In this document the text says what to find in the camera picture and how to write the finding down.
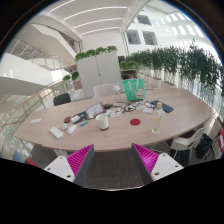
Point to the colourful sticker sheet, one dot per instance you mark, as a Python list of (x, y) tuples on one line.
[(114, 112)]

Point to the small red-black device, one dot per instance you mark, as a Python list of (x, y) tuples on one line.
[(67, 119)]

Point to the white power adapter block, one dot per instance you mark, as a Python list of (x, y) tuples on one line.
[(56, 132)]

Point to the flat round red coaster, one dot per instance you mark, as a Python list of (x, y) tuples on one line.
[(135, 122)]

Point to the white computer mouse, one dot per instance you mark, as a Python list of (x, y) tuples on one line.
[(71, 129)]

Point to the clear drink bottle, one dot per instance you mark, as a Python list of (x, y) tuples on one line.
[(157, 120)]

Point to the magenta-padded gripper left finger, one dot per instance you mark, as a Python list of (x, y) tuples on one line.
[(60, 166)]

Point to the row of green plants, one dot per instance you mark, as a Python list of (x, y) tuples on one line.
[(196, 65)]

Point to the small blue item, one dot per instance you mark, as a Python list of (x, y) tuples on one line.
[(84, 123)]

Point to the dark blue keyboard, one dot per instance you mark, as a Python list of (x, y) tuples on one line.
[(163, 106)]

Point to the green tote bag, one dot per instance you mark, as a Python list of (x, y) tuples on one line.
[(132, 90)]

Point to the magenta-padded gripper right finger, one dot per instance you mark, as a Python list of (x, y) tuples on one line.
[(165, 165)]

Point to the clear shaker bottle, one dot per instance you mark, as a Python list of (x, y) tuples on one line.
[(117, 95)]

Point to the ceiling light strips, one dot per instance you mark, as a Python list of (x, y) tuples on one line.
[(96, 23)]

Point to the white cabinet with plants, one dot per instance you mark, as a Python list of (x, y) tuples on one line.
[(98, 75)]

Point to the white paper sheet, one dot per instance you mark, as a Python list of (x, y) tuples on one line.
[(147, 110)]

